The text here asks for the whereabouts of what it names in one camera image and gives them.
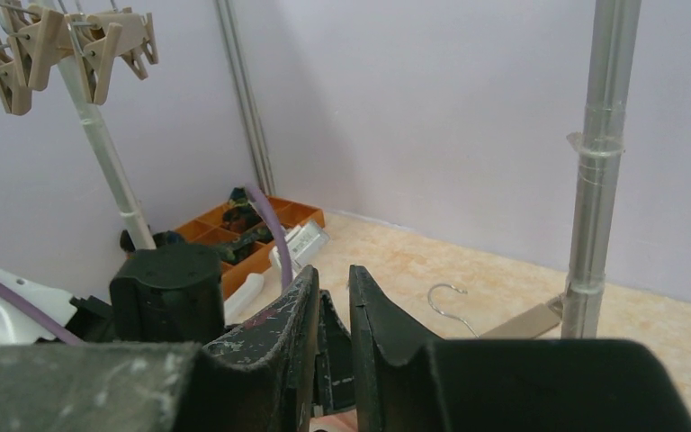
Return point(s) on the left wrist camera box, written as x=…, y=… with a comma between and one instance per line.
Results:
x=304, y=242

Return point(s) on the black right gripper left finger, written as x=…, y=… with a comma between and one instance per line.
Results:
x=257, y=377

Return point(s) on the green patterned tie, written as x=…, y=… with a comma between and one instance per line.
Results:
x=236, y=250

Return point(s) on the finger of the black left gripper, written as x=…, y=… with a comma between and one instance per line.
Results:
x=333, y=387

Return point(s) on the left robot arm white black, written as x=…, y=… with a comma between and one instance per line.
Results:
x=169, y=295

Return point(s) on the white metal clothes rack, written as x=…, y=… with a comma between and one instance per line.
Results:
x=495, y=124

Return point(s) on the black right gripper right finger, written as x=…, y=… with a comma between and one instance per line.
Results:
x=407, y=378

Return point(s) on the orange wooden divider tray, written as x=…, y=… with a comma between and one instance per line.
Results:
x=220, y=227

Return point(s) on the green patterned rolled cloth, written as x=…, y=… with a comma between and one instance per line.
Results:
x=240, y=199

